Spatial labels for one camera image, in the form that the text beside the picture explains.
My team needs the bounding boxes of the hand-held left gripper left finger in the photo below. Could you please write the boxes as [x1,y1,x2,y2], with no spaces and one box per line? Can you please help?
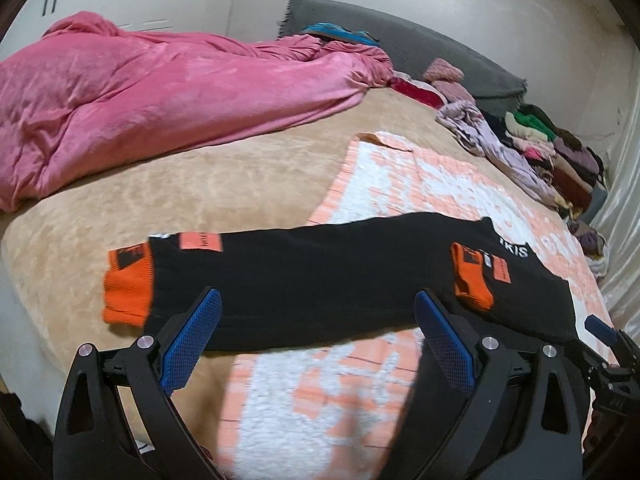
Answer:
[52,286,231,480]

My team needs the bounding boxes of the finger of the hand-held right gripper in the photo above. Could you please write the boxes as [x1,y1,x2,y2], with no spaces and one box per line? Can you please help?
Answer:
[584,315,640,363]
[591,362,640,412]

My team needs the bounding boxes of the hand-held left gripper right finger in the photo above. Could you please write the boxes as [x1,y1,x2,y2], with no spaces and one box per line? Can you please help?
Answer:
[392,288,586,480]

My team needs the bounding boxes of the black pants with orange cuffs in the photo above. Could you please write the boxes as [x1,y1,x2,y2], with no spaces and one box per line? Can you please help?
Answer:
[102,212,576,353]

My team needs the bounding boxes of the pile of mixed clothes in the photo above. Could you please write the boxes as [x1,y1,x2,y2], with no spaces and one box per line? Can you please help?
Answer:
[487,104,608,221]

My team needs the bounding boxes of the purple cloth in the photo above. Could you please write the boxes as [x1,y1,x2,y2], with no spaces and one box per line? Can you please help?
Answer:
[575,220,608,276]

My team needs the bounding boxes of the white curtain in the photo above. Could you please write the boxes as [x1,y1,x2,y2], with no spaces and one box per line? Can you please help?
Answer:
[590,125,640,341]

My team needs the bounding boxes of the orange and white towel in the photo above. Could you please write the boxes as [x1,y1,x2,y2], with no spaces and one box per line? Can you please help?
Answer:
[217,131,618,480]

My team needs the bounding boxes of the lilac crumpled garment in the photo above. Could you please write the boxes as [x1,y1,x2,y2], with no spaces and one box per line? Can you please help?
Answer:
[435,100,556,208]

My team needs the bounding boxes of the pink blanket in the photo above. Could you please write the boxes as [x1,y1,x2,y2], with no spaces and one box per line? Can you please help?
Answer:
[0,10,396,213]

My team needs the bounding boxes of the red cloth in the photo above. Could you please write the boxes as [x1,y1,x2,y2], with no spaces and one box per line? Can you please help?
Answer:
[392,77,441,108]

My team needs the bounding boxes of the pink knitted garment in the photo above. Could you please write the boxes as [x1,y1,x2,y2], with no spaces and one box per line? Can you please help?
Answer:
[424,58,463,83]

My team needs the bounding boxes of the grey fringed blanket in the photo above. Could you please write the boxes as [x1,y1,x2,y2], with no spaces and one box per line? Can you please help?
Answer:
[277,0,528,106]

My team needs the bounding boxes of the blue cloth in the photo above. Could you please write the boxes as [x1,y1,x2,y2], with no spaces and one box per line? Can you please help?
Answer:
[302,23,377,46]

